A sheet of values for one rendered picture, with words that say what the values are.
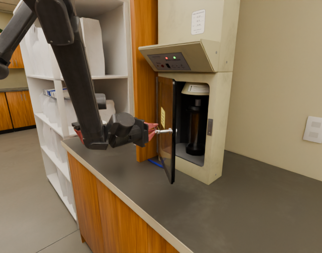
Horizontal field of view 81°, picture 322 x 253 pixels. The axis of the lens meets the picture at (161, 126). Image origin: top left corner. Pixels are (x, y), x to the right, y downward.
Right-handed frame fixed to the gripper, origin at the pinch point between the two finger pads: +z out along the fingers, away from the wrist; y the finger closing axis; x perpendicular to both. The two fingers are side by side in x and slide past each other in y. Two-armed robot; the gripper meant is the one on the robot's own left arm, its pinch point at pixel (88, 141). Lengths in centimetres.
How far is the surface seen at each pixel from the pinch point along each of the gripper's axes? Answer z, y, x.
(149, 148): 10.5, 29.8, -8.7
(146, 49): -39.0, 21.2, -19.0
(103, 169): 16.2, 4.7, -2.0
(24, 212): 109, -24, 133
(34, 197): 109, -12, 153
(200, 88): -24, 35, -36
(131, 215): 28.6, 4.3, -25.6
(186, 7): -54, 32, -31
